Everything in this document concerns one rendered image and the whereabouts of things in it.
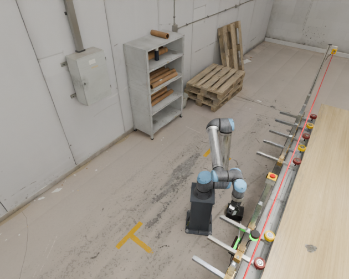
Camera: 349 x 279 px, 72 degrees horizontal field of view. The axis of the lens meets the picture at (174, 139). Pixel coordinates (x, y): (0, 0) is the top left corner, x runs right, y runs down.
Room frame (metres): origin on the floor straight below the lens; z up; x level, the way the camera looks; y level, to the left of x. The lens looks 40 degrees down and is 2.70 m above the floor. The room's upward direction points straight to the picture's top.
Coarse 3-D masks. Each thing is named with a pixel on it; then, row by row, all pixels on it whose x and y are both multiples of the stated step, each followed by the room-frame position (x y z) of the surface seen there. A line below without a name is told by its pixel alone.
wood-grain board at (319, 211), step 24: (336, 120) 2.56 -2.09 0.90; (312, 144) 2.08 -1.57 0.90; (336, 144) 2.08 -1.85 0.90; (312, 168) 1.70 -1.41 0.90; (336, 168) 1.71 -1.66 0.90; (312, 192) 1.40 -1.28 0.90; (336, 192) 1.40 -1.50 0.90; (288, 216) 1.15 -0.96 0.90; (312, 216) 1.15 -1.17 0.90; (336, 216) 1.15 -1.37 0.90; (288, 240) 0.94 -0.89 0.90; (312, 240) 0.94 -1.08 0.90; (336, 240) 0.94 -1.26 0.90; (288, 264) 0.76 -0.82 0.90; (312, 264) 0.76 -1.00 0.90; (336, 264) 0.76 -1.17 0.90
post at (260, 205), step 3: (258, 204) 1.08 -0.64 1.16; (261, 204) 1.08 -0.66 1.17; (258, 207) 1.08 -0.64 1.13; (261, 207) 1.07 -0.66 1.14; (255, 210) 1.09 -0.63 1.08; (258, 210) 1.08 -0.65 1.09; (255, 213) 1.08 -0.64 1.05; (258, 213) 1.07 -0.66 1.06; (255, 216) 1.08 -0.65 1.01; (252, 219) 1.09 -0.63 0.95; (255, 219) 1.07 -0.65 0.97; (252, 222) 1.08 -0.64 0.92; (255, 222) 1.07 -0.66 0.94; (249, 225) 1.09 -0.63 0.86; (252, 225) 1.08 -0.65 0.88; (252, 228) 1.07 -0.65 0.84
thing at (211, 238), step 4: (208, 236) 0.99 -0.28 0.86; (212, 236) 0.99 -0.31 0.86; (212, 240) 0.95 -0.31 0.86; (216, 240) 0.95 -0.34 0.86; (216, 244) 0.94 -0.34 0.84; (220, 244) 0.92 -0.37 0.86; (224, 244) 0.92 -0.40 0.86; (224, 248) 0.90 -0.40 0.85; (228, 248) 0.89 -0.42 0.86; (232, 248) 0.89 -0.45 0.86; (232, 252) 0.86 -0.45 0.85; (244, 256) 0.83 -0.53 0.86; (244, 260) 0.81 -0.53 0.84; (248, 260) 0.80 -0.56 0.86; (252, 260) 0.80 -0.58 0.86; (252, 264) 0.78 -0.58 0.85
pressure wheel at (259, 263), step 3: (255, 258) 0.80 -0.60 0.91; (258, 258) 0.80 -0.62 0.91; (261, 258) 0.80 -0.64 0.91; (255, 261) 0.77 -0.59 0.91; (258, 261) 0.78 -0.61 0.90; (261, 261) 0.78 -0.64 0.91; (264, 261) 0.77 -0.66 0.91; (255, 264) 0.76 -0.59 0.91; (258, 264) 0.76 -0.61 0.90; (261, 264) 0.76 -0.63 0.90; (264, 264) 0.76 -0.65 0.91; (255, 267) 0.74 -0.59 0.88; (258, 267) 0.73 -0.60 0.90; (261, 267) 0.73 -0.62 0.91
